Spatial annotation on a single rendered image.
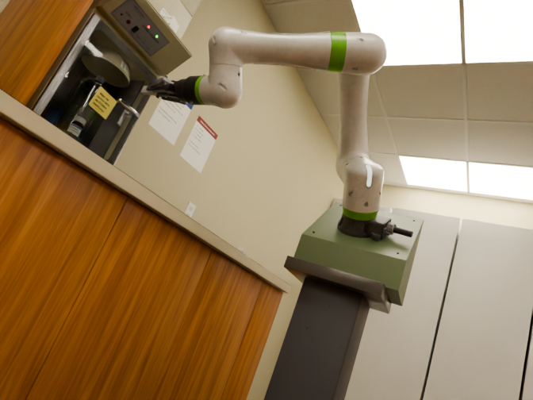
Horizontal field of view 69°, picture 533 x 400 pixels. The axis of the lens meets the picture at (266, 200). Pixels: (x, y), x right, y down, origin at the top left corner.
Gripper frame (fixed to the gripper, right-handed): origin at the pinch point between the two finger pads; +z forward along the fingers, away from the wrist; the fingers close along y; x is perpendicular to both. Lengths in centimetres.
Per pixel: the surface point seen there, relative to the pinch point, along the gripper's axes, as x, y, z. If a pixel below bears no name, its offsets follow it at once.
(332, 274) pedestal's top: 39, -40, -70
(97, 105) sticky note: 15.8, 11.8, 3.5
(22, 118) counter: 40, 40, -25
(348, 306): 46, -47, -76
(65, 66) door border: 12.3, 26.2, 3.5
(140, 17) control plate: -15.4, 17.8, -3.3
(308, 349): 62, -46, -68
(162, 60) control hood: -12.4, 1.3, 0.0
